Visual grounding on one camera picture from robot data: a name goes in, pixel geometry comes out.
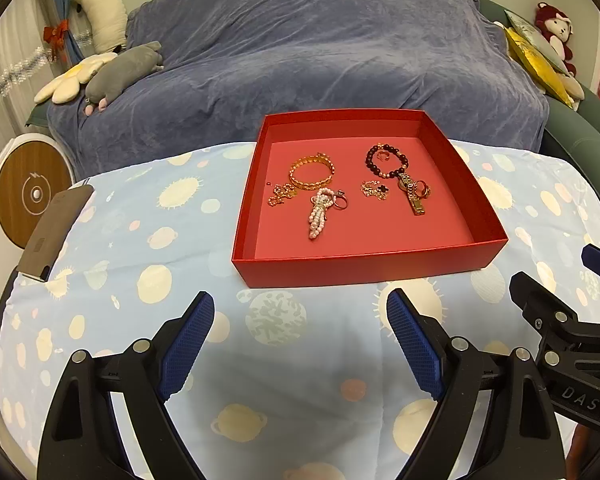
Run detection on green sofa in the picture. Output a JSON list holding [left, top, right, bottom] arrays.
[[468, 0, 600, 176]]

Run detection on grey silver pillow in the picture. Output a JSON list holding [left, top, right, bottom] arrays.
[[505, 10, 568, 75]]

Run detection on white flower plush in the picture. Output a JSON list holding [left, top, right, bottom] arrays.
[[34, 52, 117, 104]]

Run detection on dark bead bracelet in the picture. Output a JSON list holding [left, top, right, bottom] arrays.
[[363, 142, 412, 179]]

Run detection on cream long plush toy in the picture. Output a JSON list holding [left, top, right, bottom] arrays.
[[73, 0, 128, 54]]

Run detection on blue planet print sheet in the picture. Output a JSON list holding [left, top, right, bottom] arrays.
[[0, 142, 600, 479]]

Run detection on red monkey plush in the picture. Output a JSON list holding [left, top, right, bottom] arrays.
[[534, 2, 577, 76]]

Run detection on gold satin pillow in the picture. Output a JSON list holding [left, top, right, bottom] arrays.
[[504, 27, 574, 108]]

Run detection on round wooden fan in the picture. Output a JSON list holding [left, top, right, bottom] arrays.
[[0, 133, 74, 300]]

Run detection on purple velvet blanket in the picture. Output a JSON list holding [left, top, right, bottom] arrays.
[[47, 0, 550, 178]]

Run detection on gold hoop earring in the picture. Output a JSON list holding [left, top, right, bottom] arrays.
[[361, 180, 389, 200]]

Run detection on pearl bracelet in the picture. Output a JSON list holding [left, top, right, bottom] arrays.
[[306, 186, 337, 241]]

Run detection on red curtain tie bow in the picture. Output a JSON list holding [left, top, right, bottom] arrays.
[[42, 18, 70, 63]]

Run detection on gold chain necklace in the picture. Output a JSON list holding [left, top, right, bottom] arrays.
[[266, 183, 297, 208]]

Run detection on grey plush animal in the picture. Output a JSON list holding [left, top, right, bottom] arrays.
[[84, 41, 163, 116]]

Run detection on red cardboard box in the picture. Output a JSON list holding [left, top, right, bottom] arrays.
[[232, 108, 508, 288]]

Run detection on gold chain bangle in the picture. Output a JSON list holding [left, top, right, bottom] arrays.
[[288, 153, 336, 191]]

